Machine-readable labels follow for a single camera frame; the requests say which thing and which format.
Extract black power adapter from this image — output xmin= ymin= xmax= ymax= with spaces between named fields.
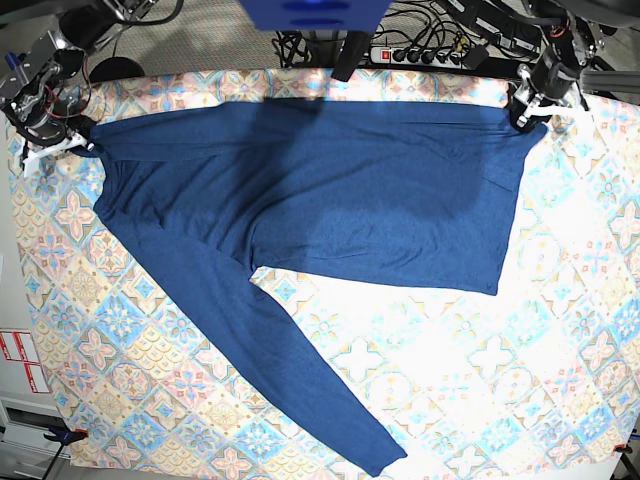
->
xmin=462 ymin=45 xmax=489 ymax=70

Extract clamp bottom left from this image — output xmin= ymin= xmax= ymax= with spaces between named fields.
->
xmin=43 ymin=426 xmax=88 ymax=446

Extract blue clamp top left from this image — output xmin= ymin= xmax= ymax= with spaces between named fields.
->
xmin=4 ymin=52 xmax=26 ymax=71

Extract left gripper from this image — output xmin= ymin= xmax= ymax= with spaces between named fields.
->
xmin=507 ymin=40 xmax=591 ymax=130

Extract blue long-sleeve shirt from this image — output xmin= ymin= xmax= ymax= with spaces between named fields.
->
xmin=90 ymin=98 xmax=547 ymax=476

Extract red-white labels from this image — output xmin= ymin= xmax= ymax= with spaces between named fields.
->
xmin=1 ymin=330 xmax=51 ymax=394

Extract black cable bundle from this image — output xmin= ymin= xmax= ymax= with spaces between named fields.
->
xmin=272 ymin=30 xmax=316 ymax=69

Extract black red-lettered bar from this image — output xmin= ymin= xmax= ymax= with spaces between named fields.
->
xmin=331 ymin=31 xmax=373 ymax=83

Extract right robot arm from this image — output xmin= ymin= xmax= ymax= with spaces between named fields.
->
xmin=1 ymin=1 xmax=184 ymax=177

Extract white power strip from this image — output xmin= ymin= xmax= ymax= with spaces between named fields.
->
xmin=368 ymin=46 xmax=470 ymax=70

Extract black round base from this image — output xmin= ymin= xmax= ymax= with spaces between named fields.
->
xmin=89 ymin=56 xmax=145 ymax=83

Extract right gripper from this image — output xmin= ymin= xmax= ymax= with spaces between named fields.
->
xmin=0 ymin=32 xmax=96 ymax=179

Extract clamp bottom right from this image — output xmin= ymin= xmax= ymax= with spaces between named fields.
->
xmin=614 ymin=444 xmax=633 ymax=455

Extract aluminium frame right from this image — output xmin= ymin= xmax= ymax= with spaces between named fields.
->
xmin=579 ymin=24 xmax=640 ymax=108

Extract blue box overhead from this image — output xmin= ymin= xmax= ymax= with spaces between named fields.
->
xmin=240 ymin=0 xmax=391 ymax=32

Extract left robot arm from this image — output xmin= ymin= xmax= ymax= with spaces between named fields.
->
xmin=440 ymin=1 xmax=639 ymax=132

